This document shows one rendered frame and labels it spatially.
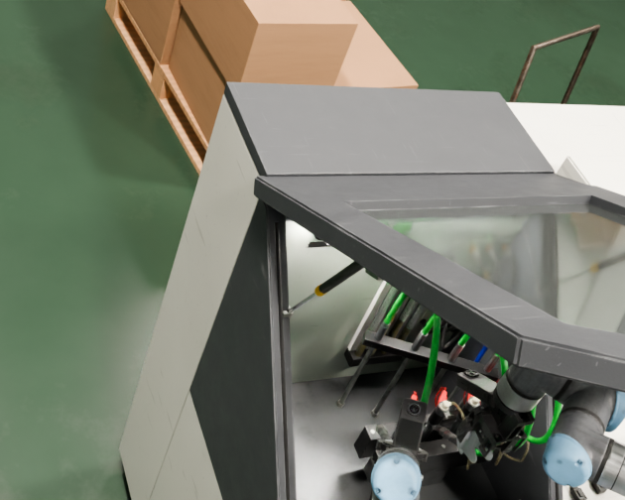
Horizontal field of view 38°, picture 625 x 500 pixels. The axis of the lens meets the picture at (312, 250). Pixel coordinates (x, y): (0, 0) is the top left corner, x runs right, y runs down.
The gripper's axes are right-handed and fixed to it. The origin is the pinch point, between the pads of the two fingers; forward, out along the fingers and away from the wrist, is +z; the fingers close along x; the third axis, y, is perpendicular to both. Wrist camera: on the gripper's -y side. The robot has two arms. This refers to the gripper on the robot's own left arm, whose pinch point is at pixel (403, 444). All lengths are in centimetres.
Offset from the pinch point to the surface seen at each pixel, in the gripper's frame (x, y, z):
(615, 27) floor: 78, -267, 452
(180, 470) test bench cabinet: -52, 26, 50
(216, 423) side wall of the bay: -40.8, 8.4, 23.7
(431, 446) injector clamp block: 6.4, 2.1, 32.4
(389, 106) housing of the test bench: -20, -68, 18
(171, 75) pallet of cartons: -137, -110, 210
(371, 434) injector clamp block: -7.1, 2.3, 27.9
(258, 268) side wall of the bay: -35.0, -26.1, -4.0
